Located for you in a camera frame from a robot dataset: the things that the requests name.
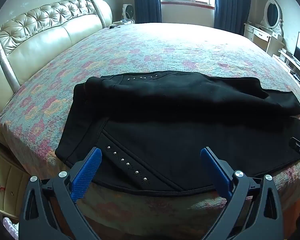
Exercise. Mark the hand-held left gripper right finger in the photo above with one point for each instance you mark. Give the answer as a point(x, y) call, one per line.
point(215, 172)

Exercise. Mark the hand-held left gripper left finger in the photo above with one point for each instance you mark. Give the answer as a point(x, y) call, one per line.
point(88, 170)

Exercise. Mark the black studded pants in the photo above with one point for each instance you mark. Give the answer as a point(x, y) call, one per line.
point(165, 130)

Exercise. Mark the white television stand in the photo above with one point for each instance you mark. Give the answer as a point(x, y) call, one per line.
point(293, 67)

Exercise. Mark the cream nightstand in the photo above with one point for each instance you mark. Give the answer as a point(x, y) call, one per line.
point(5, 180)
point(125, 22)

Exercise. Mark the white dressing table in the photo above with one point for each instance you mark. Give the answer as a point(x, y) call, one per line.
point(260, 36)

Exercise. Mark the floral bedspread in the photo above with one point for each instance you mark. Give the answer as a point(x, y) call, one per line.
point(165, 50)

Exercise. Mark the cream tufted leather headboard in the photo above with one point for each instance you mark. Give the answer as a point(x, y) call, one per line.
point(40, 45)

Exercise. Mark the white oval vanity mirror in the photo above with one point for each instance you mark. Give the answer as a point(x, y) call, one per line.
point(272, 15)

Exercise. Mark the dark blue curtain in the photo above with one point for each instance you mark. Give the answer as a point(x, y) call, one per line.
point(147, 1)
point(231, 5)

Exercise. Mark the white fan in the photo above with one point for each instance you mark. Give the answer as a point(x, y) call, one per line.
point(128, 12)

